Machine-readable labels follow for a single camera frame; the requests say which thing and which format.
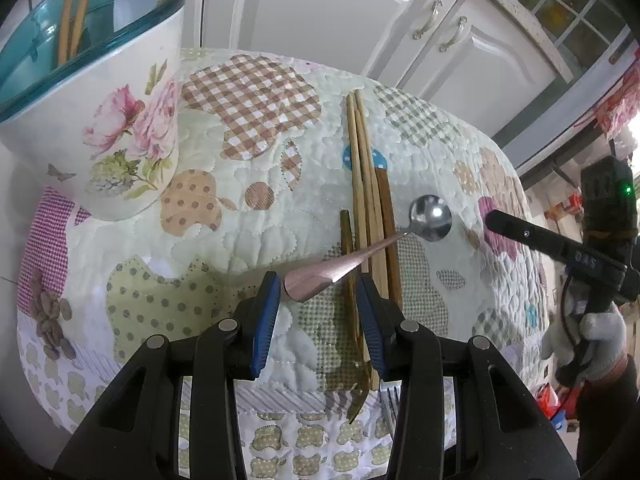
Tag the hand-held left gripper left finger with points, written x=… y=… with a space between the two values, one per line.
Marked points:
x=265 y=325

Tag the quilted patchwork tablecloth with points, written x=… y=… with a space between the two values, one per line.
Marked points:
x=250 y=240

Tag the floral utensil holder teal rim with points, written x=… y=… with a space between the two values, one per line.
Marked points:
x=100 y=125

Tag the speckled stone countertop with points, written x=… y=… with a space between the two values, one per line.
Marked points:
x=525 y=15

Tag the person's right hand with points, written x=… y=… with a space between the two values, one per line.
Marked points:
x=595 y=340

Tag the white cabinet door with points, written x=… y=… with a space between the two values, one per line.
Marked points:
x=325 y=5
x=500 y=75

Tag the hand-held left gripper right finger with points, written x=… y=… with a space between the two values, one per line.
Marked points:
x=375 y=330

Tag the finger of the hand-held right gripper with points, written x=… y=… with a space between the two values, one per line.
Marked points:
x=525 y=235

